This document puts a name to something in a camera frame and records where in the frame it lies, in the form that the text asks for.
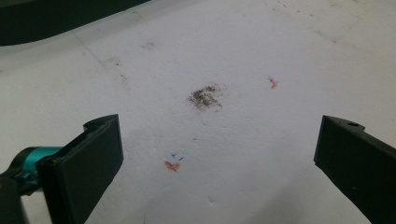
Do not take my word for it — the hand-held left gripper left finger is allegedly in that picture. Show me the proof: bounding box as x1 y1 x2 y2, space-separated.
35 113 124 224

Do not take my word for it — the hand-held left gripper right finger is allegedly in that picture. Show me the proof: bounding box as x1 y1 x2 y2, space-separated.
313 115 396 224

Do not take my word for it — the dark green tray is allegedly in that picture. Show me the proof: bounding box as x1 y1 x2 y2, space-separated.
0 0 152 48

